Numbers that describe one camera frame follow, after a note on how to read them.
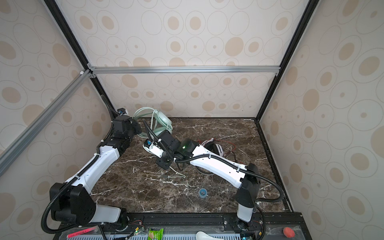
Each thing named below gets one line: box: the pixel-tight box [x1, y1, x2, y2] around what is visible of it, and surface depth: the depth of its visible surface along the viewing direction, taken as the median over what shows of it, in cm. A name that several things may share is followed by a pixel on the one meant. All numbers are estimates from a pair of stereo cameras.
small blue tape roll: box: [198, 188, 208, 199], surface depth 85 cm
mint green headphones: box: [132, 107, 173, 139], surface depth 78 cm
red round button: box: [283, 227, 296, 238], surface depth 71 cm
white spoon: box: [195, 230, 225, 240], surface depth 71 cm
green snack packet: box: [148, 228, 164, 240], surface depth 70 cm
